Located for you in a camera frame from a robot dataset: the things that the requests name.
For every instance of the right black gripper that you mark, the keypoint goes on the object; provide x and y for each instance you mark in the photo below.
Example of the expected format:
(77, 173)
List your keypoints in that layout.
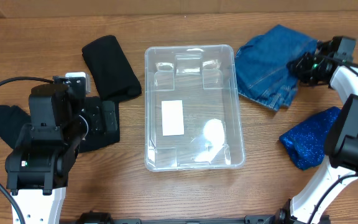
(299, 66)

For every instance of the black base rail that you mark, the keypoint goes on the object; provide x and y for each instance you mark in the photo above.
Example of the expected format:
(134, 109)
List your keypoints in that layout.
(100, 217)

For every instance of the sparkly blue cloth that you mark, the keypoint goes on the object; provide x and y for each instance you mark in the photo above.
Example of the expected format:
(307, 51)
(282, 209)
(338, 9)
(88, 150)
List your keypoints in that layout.
(305, 141)

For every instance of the clear plastic container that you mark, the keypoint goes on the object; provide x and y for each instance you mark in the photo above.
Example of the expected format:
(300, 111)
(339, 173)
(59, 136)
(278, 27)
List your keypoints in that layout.
(204, 78)

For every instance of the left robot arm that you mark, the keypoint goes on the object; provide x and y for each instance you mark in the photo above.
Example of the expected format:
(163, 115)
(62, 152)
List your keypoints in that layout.
(38, 168)

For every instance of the blue jeans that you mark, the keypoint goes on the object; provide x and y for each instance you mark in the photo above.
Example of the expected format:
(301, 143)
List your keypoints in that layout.
(261, 66)

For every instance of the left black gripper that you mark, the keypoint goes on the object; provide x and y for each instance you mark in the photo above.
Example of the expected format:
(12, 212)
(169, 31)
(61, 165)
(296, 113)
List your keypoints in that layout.
(108, 116)

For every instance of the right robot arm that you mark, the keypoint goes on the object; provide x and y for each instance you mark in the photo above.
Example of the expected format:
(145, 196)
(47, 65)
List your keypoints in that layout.
(340, 165)

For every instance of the white label in container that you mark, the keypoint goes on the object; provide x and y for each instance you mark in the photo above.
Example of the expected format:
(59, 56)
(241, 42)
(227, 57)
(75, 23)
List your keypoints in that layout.
(172, 118)

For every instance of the small black crumpled cloth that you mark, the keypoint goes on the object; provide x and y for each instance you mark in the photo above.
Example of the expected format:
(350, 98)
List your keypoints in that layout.
(12, 119)

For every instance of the black rolled cloth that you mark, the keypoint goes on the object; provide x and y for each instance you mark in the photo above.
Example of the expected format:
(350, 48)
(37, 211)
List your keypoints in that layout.
(112, 73)

